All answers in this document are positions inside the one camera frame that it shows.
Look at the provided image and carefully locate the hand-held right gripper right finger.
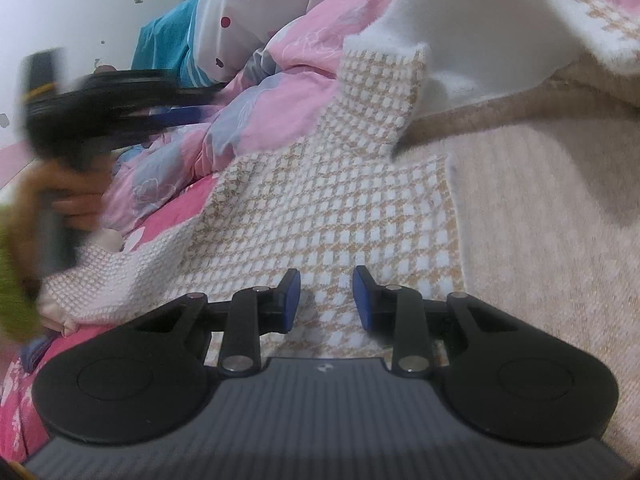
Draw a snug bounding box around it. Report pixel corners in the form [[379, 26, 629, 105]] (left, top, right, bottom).
[[353, 266, 516, 377]]

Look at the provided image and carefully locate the pink floral duvet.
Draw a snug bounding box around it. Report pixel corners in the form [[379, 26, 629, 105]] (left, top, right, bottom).
[[107, 0, 640, 233]]

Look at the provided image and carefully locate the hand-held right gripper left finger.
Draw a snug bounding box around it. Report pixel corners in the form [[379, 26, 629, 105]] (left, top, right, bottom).
[[136, 268, 302, 377]]

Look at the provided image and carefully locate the beige checked coat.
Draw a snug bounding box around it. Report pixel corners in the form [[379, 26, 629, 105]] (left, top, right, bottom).
[[37, 0, 640, 441]]

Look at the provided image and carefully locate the person's left hand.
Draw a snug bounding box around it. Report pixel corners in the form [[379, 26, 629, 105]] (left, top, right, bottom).
[[50, 157, 115, 235]]

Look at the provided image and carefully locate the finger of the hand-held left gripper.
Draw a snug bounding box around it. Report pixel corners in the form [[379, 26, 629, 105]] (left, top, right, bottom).
[[119, 105, 202, 135], [120, 72, 223, 107]]

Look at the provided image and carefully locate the teal pillow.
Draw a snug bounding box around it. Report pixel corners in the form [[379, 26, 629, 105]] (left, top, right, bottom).
[[132, 0, 221, 91]]

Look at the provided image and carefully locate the person's left forearm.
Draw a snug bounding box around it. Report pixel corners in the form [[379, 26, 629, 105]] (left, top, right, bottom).
[[0, 205, 43, 341]]

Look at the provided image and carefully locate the pink white headboard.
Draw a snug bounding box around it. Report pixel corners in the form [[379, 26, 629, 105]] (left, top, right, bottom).
[[0, 142, 36, 188]]

